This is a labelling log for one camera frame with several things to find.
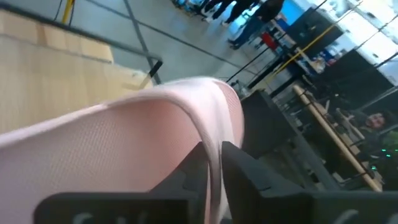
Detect yellow floor cable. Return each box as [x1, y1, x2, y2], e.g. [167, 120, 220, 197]
[61, 0, 76, 25]

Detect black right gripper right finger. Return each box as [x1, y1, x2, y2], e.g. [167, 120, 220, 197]
[220, 141, 398, 224]

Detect black computer monitor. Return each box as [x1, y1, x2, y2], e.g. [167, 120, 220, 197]
[285, 6, 345, 58]

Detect pink slide sandal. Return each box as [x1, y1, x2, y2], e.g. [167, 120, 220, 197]
[0, 77, 246, 224]

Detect red container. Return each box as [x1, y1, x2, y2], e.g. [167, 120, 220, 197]
[260, 32, 279, 51]

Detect person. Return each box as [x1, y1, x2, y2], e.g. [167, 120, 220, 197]
[221, 0, 261, 26]
[228, 0, 285, 50]
[351, 108, 398, 150]

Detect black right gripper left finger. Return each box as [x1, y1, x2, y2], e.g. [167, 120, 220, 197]
[32, 141, 210, 224]

